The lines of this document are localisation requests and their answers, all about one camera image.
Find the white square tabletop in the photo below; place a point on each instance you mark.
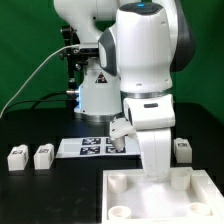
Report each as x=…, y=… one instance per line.
x=185, y=196

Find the black camera on mount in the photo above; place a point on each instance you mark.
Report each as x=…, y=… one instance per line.
x=79, y=53

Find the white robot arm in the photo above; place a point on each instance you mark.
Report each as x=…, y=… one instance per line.
x=128, y=50

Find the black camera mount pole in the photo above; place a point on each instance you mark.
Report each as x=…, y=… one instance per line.
x=68, y=38

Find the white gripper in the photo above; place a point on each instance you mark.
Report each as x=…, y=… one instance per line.
x=155, y=150

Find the white sheet with tags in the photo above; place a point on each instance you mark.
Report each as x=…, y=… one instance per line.
x=95, y=146

